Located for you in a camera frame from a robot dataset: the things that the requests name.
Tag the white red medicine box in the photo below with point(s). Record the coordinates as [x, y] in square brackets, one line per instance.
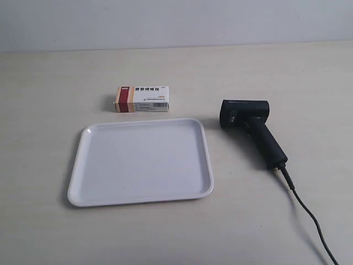
[130, 99]

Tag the black handheld barcode scanner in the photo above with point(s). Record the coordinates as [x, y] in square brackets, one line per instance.
[251, 116]

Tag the white rectangular plastic tray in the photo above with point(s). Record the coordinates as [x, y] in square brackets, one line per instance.
[141, 162]

